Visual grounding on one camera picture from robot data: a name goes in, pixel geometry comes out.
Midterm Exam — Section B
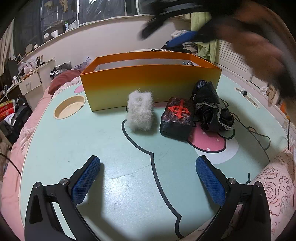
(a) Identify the white clothes pile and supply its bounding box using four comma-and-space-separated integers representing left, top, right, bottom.
171, 30, 188, 39

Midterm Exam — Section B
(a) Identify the red packaging box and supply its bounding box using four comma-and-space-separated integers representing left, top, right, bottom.
0, 99, 16, 121

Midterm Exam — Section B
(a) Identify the black clothes pile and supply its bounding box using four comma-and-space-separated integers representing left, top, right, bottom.
162, 45, 198, 55

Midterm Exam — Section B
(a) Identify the green hanging garment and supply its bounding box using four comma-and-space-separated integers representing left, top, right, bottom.
191, 12, 218, 64

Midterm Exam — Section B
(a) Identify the black lace fabric bundle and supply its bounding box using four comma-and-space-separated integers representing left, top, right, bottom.
190, 80, 234, 133

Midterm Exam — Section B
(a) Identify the dark box red cross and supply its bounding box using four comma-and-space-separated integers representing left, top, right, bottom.
159, 97, 194, 141

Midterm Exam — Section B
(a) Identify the black cable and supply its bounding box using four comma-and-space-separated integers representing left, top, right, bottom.
217, 97, 271, 151

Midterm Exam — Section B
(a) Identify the white furry pouch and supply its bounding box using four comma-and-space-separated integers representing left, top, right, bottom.
126, 90, 153, 131

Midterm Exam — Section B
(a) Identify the dark red pillow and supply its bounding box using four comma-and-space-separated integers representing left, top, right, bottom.
48, 70, 81, 96

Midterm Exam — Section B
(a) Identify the white drawer cabinet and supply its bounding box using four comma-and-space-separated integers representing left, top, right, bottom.
18, 58, 56, 111

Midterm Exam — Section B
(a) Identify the orange gradient cardboard box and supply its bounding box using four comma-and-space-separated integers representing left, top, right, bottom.
80, 51, 222, 111

